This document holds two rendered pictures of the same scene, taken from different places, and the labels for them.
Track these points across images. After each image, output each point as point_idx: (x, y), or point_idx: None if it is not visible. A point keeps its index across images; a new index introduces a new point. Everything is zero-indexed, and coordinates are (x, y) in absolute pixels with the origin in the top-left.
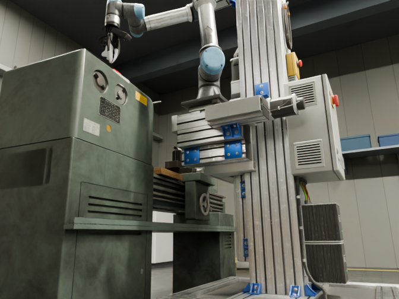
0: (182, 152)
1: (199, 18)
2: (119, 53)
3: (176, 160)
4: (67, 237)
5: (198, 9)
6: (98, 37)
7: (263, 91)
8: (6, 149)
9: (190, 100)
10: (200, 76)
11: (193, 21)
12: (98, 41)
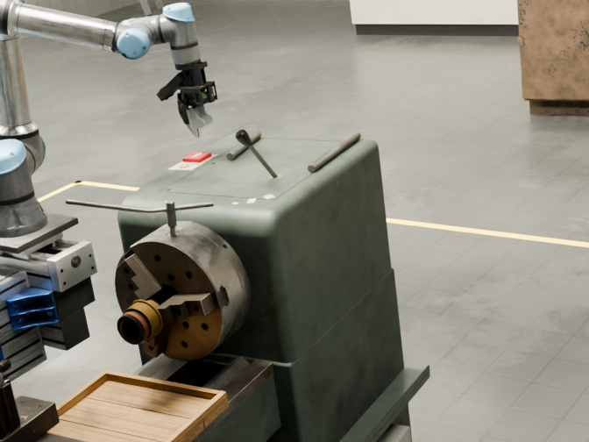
0: (82, 314)
1: (23, 60)
2: (180, 116)
3: (22, 395)
4: None
5: (19, 38)
6: (214, 84)
7: None
8: None
9: (63, 215)
10: (34, 170)
11: (4, 33)
12: (216, 94)
